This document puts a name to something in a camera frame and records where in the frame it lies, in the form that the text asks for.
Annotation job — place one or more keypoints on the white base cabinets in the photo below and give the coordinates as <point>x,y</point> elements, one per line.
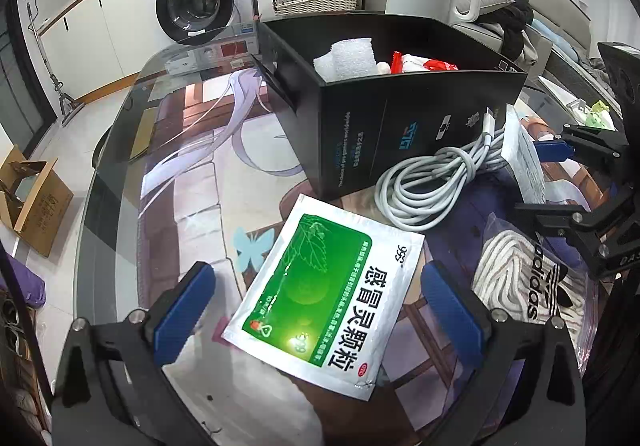
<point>100,31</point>

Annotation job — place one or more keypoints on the green medicine sachet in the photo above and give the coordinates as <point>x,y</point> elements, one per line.
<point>310,286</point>

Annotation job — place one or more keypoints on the black cardboard box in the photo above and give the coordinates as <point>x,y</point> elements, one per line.
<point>360,136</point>

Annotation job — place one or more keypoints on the grey sofa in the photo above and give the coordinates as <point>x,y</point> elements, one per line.
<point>565,71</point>

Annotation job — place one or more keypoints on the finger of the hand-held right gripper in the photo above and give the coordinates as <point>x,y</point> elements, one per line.
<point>555,217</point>
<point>552,150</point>

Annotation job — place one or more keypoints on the dark glass door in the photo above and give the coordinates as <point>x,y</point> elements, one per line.
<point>15,71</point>

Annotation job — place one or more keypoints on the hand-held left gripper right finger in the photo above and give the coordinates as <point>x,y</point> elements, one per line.
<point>450,313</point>

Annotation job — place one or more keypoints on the red and white packet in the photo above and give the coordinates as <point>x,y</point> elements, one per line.
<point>425,64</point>

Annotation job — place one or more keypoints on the white foam wrap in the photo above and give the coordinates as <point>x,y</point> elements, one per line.
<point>345,59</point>

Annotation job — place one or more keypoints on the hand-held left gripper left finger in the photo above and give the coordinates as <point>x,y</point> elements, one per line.
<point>185,313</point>

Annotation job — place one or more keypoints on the light blue blanket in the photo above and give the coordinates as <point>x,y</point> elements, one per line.
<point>552,40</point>

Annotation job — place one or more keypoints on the black clothes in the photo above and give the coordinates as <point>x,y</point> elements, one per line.
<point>515,31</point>

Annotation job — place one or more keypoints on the open brown cardboard box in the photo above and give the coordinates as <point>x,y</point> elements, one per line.
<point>40,206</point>

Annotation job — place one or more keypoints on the floor mop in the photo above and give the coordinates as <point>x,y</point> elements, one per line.
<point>50,71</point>

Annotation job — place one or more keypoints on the wooden shoe rack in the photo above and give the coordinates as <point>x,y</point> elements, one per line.
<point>15,331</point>

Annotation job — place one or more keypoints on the zip bag of white laces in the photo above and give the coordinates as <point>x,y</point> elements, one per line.
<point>530,291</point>

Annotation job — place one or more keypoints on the small light green object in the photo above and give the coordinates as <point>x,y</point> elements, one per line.
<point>597,115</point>

